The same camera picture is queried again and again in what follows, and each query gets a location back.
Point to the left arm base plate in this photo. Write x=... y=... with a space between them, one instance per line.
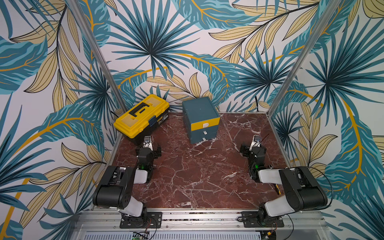
x=148 y=220

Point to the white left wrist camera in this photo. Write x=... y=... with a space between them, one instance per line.
x=147 y=143

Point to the yellow top drawer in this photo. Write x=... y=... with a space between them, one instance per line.
x=205 y=124

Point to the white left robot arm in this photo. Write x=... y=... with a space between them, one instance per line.
x=115 y=189

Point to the teal bottom drawer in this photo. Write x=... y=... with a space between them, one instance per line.
x=205 y=139

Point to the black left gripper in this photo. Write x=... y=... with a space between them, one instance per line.
x=157 y=152

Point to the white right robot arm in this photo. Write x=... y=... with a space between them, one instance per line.
x=301 y=189

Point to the yellow and black toolbox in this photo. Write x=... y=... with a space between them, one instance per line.
x=143 y=119

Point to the yellow handled pliers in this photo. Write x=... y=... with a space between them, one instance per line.
x=279 y=189

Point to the teal drawer cabinet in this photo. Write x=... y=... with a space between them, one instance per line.
x=197 y=110

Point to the aluminium front rail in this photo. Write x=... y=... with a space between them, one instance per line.
x=199 y=224

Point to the teal drawer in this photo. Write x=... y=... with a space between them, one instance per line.
x=207 y=133
x=205 y=139

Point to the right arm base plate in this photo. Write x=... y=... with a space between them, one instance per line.
x=260 y=220

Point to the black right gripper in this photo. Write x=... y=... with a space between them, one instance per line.
x=253 y=151

